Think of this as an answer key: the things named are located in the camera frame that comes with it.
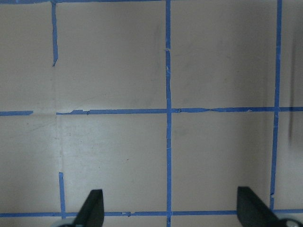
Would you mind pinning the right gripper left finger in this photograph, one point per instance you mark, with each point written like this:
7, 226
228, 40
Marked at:
92, 212

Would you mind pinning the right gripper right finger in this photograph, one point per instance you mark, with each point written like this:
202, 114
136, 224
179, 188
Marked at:
252, 211

